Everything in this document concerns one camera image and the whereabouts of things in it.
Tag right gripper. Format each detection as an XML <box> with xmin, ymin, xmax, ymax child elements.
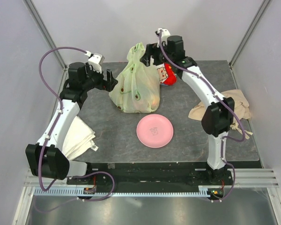
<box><xmin>140</xmin><ymin>40</ymin><xmax>173</xmax><ymax>67</ymax></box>

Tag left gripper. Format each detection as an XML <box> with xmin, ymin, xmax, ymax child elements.
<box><xmin>82</xmin><ymin>62</ymin><xmax>118</xmax><ymax>92</ymax></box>

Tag green avocado print plastic bag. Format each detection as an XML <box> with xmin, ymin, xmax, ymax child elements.
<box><xmin>109</xmin><ymin>42</ymin><xmax>160</xmax><ymax>113</ymax></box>

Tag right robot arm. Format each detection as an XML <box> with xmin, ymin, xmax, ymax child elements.
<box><xmin>140</xmin><ymin>35</ymin><xmax>235</xmax><ymax>185</ymax></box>

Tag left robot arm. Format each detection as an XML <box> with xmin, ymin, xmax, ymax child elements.
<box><xmin>25</xmin><ymin>62</ymin><xmax>118</xmax><ymax>184</ymax></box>

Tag white red cartoon bag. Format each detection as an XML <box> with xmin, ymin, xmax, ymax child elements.
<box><xmin>156</xmin><ymin>63</ymin><xmax>177</xmax><ymax>86</ymax></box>

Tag white folded towel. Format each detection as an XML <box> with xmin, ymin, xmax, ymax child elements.
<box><xmin>62</xmin><ymin>116</ymin><xmax>98</xmax><ymax>161</ymax></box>

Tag pink plate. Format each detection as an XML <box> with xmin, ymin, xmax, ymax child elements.
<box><xmin>136</xmin><ymin>114</ymin><xmax>174</xmax><ymax>148</ymax></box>

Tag beige crumpled cloth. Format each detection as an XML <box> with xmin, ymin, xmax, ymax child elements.
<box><xmin>188</xmin><ymin>90</ymin><xmax>252</xmax><ymax>142</ymax></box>

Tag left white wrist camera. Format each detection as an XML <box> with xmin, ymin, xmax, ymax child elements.
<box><xmin>85</xmin><ymin>51</ymin><xmax>105</xmax><ymax>73</ymax></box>

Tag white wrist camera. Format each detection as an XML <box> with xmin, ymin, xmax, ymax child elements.
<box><xmin>155</xmin><ymin>28</ymin><xmax>171</xmax><ymax>45</ymax></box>
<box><xmin>85</xmin><ymin>51</ymin><xmax>105</xmax><ymax>73</ymax></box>

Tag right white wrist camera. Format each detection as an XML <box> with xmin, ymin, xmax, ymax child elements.
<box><xmin>155</xmin><ymin>28</ymin><xmax>171</xmax><ymax>45</ymax></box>

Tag slotted cable duct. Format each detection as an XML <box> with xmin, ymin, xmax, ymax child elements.
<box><xmin>33</xmin><ymin>187</ymin><xmax>210</xmax><ymax>197</ymax></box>

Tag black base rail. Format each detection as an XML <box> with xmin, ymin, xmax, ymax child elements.
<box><xmin>66</xmin><ymin>161</ymin><xmax>232</xmax><ymax>188</ymax></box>

